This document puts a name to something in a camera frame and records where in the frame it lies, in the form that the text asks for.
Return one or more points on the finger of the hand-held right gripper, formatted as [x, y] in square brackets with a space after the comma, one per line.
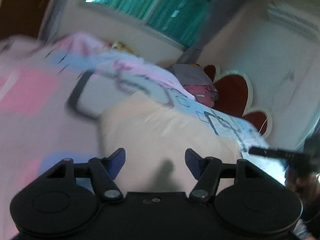
[275, 153]

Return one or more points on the yellow printed pillow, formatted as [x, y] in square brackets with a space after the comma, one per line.
[117, 45]

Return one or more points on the pile of folded clothes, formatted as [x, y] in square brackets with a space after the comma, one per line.
[197, 85]

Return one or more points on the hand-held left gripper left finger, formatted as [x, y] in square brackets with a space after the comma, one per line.
[117, 163]

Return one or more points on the grey curtain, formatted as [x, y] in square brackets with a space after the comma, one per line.
[53, 7]
[207, 25]

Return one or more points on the window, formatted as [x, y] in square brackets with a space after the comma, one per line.
[155, 7]

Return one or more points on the green curtain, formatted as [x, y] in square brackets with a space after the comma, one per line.
[170, 7]

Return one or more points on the person's right forearm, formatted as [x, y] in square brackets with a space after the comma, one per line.
[303, 187]

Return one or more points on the white air conditioner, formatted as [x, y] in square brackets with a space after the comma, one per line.
[292, 17]

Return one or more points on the cream garment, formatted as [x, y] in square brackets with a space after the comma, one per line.
[160, 135]

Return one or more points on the red scalloped headboard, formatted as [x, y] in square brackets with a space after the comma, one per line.
[235, 92]

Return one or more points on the patterned bed sheet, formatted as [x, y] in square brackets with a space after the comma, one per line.
[40, 120]

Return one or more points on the brown wooden wardrobe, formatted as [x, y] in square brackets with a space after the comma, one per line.
[20, 5]

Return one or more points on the pink blanket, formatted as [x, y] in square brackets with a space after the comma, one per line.
[130, 65]

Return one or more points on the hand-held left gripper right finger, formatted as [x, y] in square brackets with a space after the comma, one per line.
[193, 165]

